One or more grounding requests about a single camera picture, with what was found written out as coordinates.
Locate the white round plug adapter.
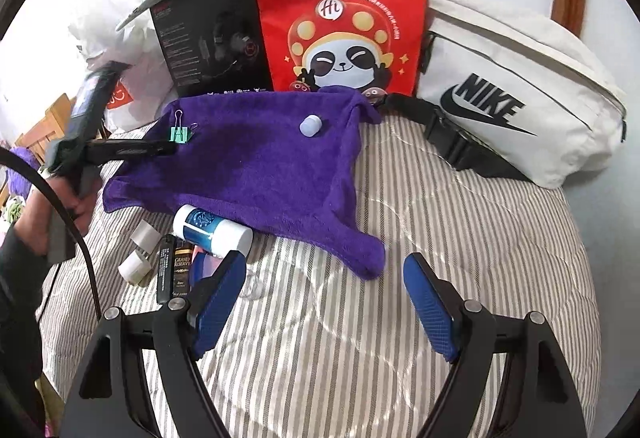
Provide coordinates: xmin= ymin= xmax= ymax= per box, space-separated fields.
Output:
xmin=117 ymin=250 xmax=152 ymax=285

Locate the person's left hand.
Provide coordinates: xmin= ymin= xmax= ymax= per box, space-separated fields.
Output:
xmin=14 ymin=177 xmax=103 ymax=256

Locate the purple towel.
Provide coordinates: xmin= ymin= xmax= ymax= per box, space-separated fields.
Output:
xmin=102 ymin=86 xmax=385 ymax=280

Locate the white Miniso plastic bag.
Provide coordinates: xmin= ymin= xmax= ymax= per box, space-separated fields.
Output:
xmin=67 ymin=16 xmax=179 ymax=133

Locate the black gold lipstick box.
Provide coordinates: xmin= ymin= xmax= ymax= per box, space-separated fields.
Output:
xmin=171 ymin=239 xmax=193 ymax=297

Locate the white Nike waist bag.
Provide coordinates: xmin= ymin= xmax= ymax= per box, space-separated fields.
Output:
xmin=378 ymin=0 xmax=627 ymax=189

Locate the purple plush toy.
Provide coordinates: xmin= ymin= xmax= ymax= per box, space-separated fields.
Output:
xmin=4 ymin=145 xmax=42 ymax=199

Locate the white square charger plug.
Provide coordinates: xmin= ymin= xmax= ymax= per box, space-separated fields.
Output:
xmin=130 ymin=219 xmax=162 ymax=254

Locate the small white night light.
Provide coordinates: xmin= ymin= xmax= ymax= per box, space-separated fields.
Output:
xmin=299 ymin=114 xmax=322 ymax=138

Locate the black lighter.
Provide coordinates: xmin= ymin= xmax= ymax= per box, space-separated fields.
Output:
xmin=156 ymin=235 xmax=177 ymax=305

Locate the black headset box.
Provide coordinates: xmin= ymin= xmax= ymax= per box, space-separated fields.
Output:
xmin=118 ymin=0 xmax=272 ymax=97

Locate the black cable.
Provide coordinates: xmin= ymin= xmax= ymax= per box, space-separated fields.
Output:
xmin=0 ymin=145 xmax=103 ymax=320

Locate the red panda paper bag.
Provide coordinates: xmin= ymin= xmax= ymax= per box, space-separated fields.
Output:
xmin=257 ymin=0 xmax=427 ymax=95

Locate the clear plastic cap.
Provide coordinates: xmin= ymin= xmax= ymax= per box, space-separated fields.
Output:
xmin=239 ymin=270 xmax=268 ymax=302

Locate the wooden furniture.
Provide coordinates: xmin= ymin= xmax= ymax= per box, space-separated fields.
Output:
xmin=15 ymin=94 xmax=75 ymax=163

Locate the green binder clip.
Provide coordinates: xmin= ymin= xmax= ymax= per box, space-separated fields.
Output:
xmin=169 ymin=109 xmax=198 ymax=145

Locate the blue white cylinder bottle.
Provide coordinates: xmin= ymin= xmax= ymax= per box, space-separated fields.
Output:
xmin=172 ymin=204 xmax=254 ymax=258

